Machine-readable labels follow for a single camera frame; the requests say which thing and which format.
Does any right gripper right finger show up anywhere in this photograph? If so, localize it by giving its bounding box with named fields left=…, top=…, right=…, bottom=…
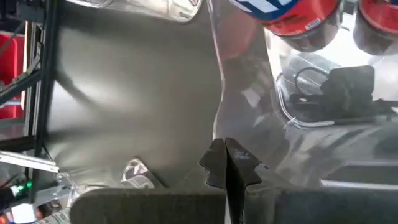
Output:
left=225, top=137, right=398, bottom=224

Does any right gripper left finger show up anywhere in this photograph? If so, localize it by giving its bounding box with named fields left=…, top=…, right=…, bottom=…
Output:
left=70, top=138, right=229, bottom=224

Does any black edge-mounted clamp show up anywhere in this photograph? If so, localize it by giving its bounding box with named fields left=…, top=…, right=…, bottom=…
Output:
left=289, top=64, right=398, bottom=126

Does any red storage cabinet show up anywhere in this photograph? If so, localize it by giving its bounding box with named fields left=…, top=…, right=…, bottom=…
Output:
left=0, top=33, right=26, bottom=121

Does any silver metal bracket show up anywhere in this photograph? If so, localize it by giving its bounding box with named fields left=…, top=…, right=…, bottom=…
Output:
left=0, top=150, right=60, bottom=174

